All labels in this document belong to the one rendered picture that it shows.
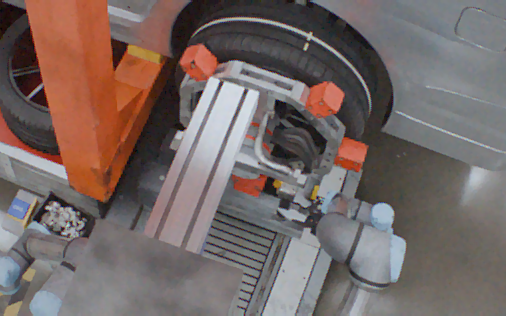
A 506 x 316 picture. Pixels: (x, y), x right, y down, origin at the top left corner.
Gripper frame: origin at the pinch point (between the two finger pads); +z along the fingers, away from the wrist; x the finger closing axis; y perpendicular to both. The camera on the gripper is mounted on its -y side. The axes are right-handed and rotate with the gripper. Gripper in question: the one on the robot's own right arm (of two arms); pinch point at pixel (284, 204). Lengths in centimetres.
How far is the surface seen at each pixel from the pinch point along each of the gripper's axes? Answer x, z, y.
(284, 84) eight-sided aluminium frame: -24.8, 11.6, 27.5
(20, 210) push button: 23, 91, -35
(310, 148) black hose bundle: -11.9, -2.2, 18.6
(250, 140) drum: -12.9, 16.7, 8.9
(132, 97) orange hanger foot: -22, 63, -8
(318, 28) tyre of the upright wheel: -45, 8, 33
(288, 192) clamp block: 1.2, -0.4, 11.9
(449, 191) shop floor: -73, -64, -83
